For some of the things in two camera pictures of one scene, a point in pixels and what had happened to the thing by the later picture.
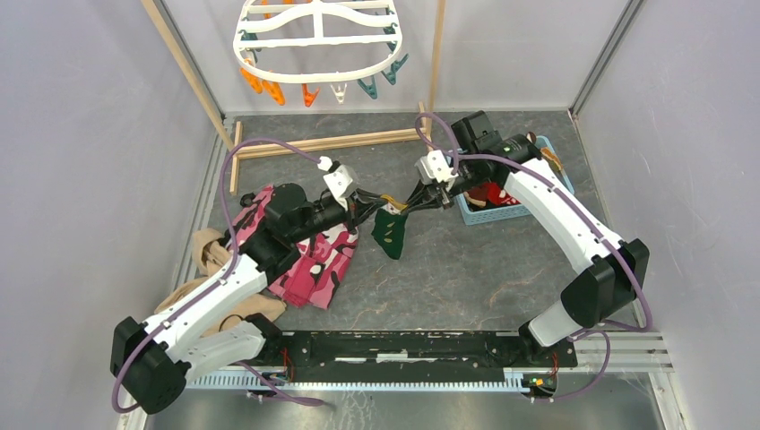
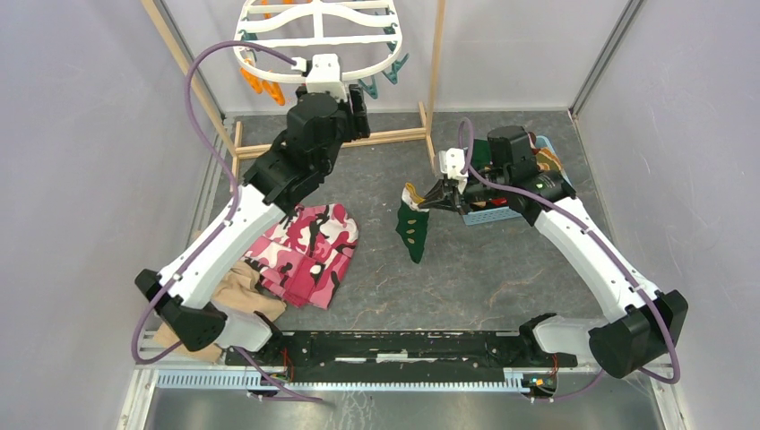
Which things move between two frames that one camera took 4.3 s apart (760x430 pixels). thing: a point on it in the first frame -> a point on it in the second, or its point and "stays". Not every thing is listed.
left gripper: (356, 200) -> (358, 124)
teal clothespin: (395, 66) stays
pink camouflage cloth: (323, 256) stays
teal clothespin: (370, 89) stays
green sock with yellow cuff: (389, 227) -> (412, 222)
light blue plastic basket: (479, 215) stays
